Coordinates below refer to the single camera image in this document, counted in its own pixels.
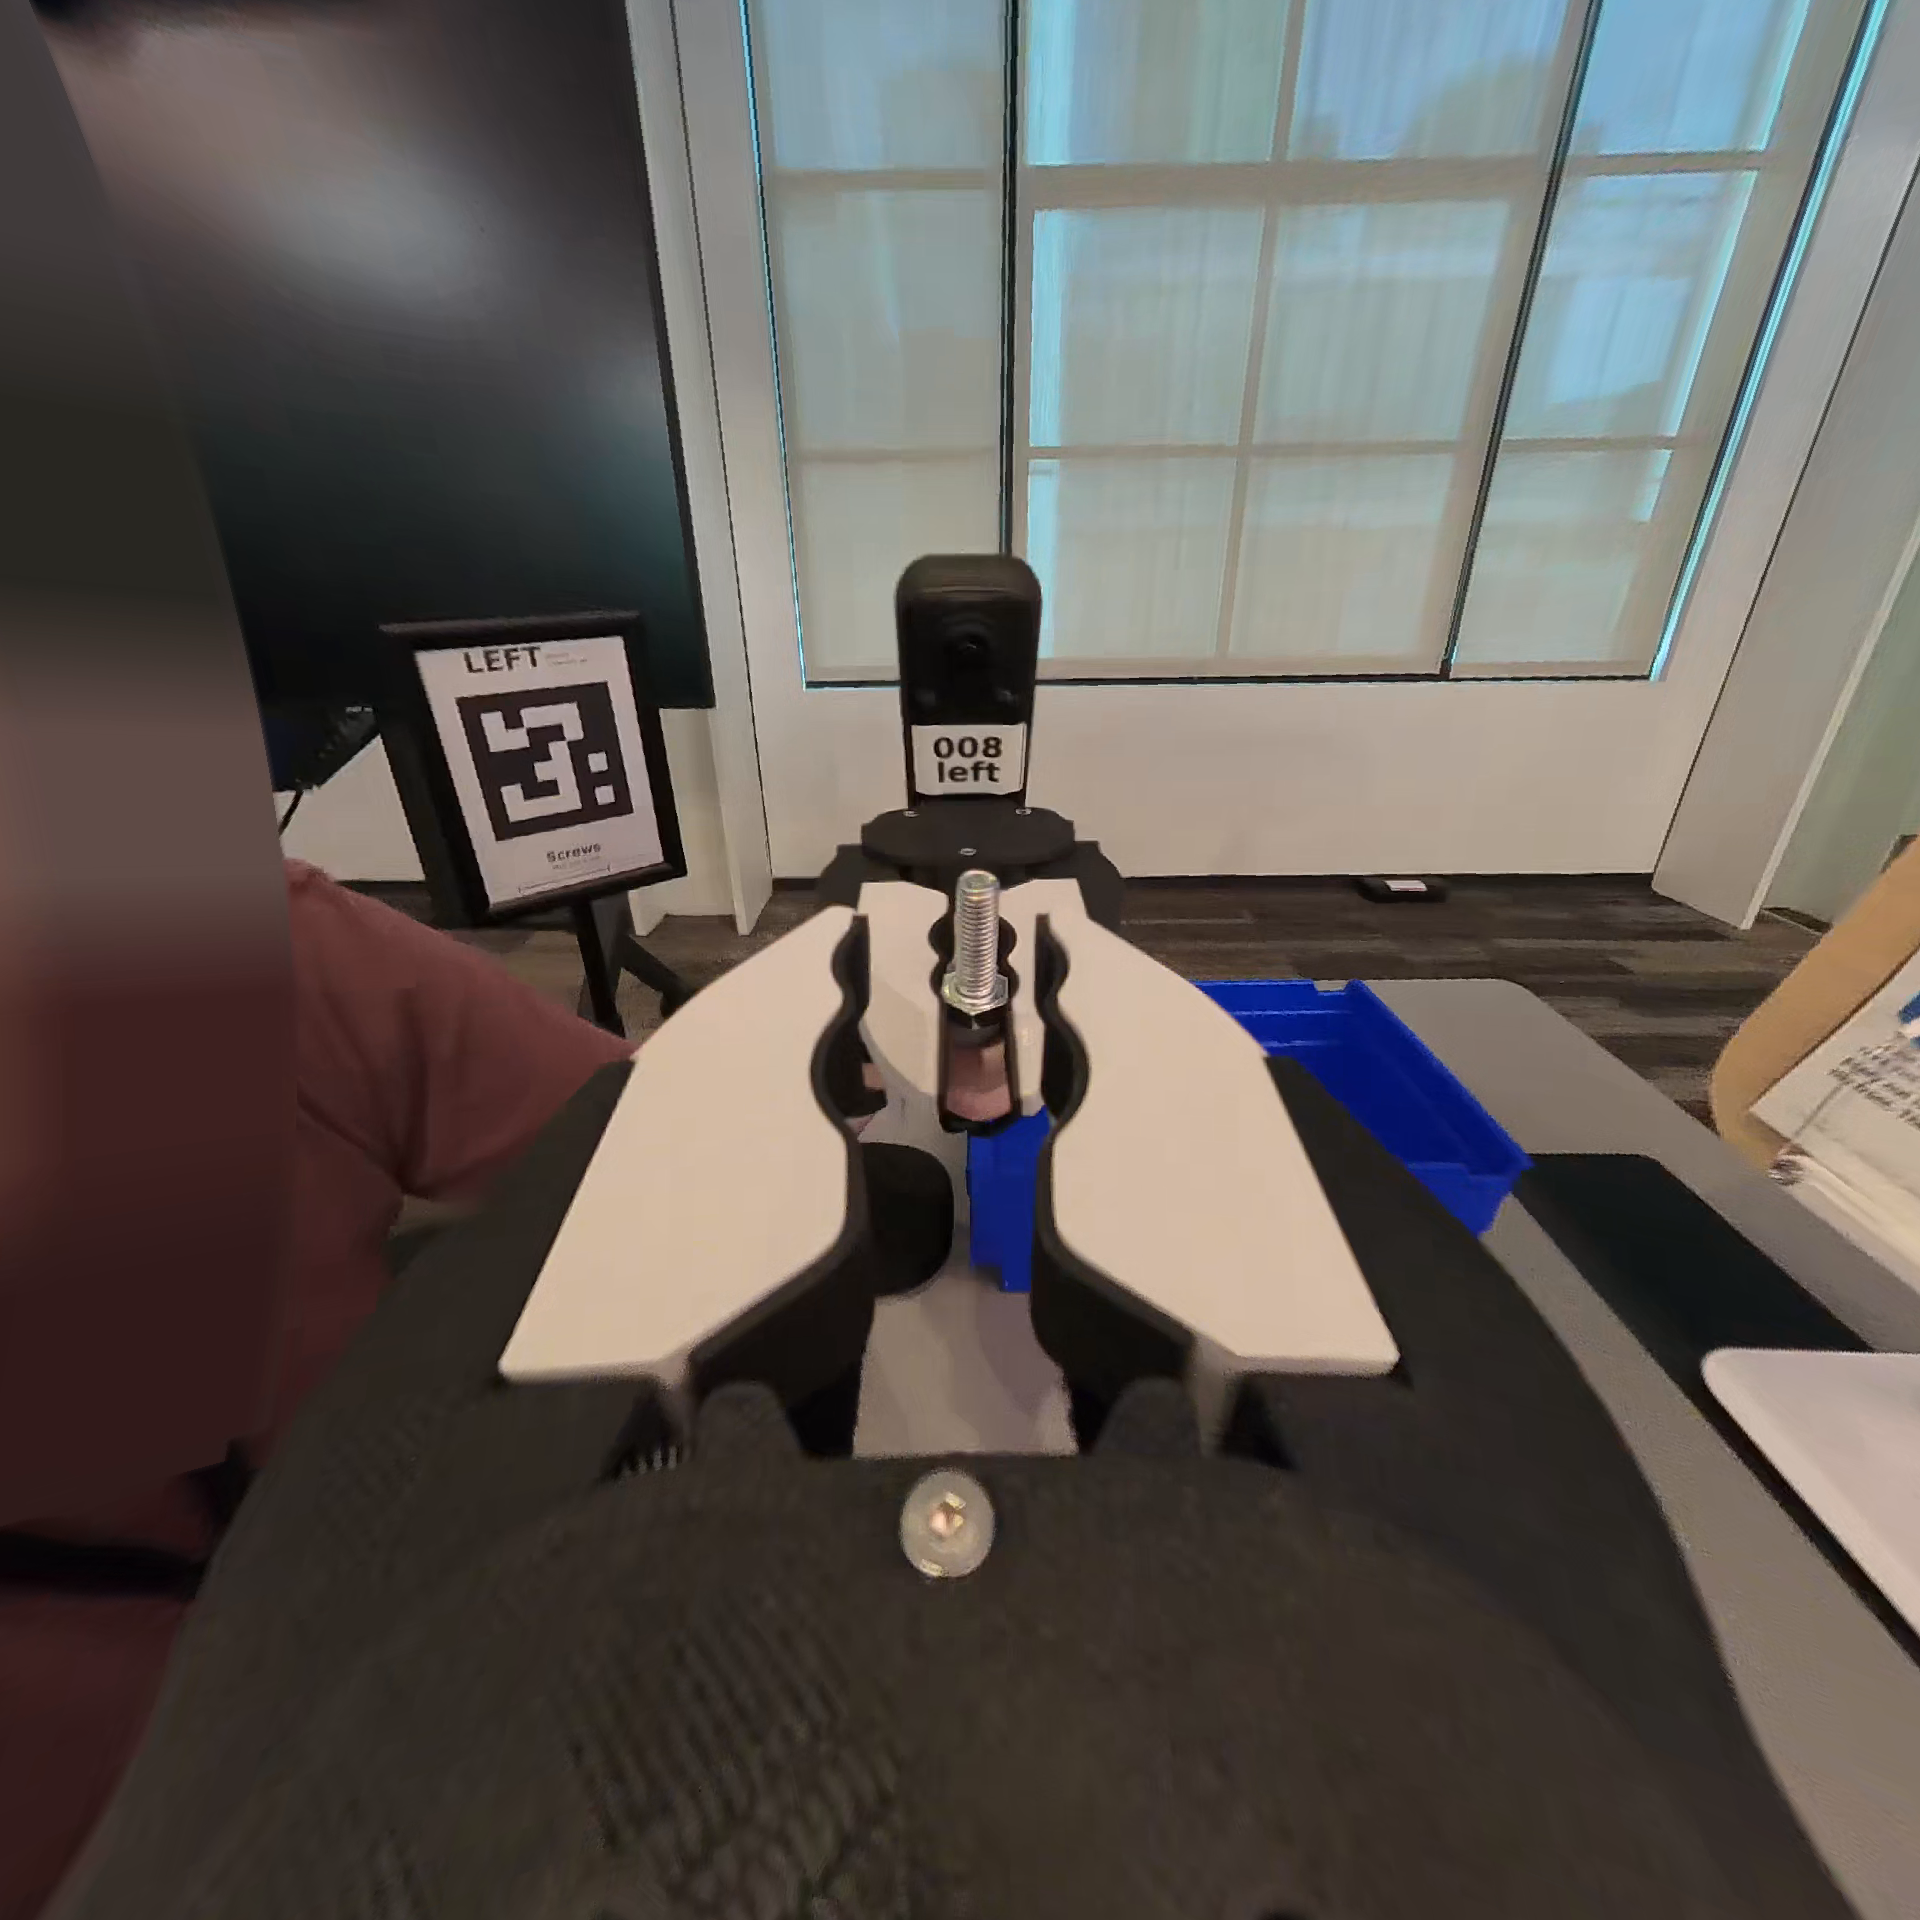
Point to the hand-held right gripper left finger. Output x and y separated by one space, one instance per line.
705 1170

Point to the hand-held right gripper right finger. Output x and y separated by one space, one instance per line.
1201 1170

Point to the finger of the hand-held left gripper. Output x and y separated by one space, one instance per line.
900 975
1036 896

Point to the silver hex bolt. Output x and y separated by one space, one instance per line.
976 914

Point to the silver hex nut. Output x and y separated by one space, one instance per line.
979 994

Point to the blue plastic bin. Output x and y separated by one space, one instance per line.
1348 1079

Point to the small black floor device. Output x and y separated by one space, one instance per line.
1402 890

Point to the black framed marker sign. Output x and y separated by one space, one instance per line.
546 749

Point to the black desk mat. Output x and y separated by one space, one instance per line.
1650 1244

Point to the large window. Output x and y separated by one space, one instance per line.
1348 299

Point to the wooden document stand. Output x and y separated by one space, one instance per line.
1816 989

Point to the printed paper sheet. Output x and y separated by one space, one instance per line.
1860 1096

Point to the large black wall screen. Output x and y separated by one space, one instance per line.
450 375

